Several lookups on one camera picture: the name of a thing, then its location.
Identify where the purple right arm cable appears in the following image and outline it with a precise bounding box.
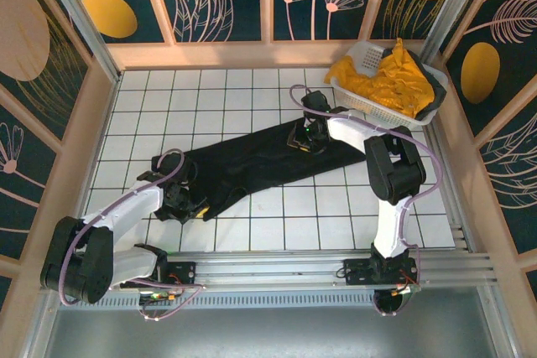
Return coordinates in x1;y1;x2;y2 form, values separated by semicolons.
289;84;445;318

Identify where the aluminium rail beam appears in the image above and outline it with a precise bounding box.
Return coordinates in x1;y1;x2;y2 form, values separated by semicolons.
40;250;499;292

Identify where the yellow t-shirt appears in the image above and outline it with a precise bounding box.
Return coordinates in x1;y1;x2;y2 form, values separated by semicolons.
328;37;435;119

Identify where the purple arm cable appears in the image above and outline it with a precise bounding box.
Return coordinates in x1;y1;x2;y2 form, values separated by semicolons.
289;84;445;318
58;148;207;322

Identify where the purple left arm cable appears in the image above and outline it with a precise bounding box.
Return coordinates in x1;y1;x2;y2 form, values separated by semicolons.
58;148;207;322

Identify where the small circuit board with wires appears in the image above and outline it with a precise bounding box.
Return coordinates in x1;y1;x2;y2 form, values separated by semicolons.
138;288;186;305
389;281;421;297

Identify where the white plastic laundry basket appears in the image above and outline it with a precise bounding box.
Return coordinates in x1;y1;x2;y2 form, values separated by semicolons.
323;40;450;127

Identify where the dark grey t-shirt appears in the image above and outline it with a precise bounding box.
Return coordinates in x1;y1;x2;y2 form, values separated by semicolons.
412;49;448;123

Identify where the aluminium frame post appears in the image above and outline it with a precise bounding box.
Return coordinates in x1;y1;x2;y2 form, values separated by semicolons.
412;0;493;79
34;0;123;83

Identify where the black t-shirt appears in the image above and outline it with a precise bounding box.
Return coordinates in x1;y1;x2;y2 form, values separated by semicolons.
150;118;368;222

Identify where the slotted grey cable duct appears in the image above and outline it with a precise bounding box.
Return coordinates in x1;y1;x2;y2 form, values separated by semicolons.
55;290;381;311

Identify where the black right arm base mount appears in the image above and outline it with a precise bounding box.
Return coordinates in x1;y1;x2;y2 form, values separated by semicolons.
336;257;420;288

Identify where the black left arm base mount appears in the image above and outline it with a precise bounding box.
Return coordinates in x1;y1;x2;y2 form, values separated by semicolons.
119;261;199;290

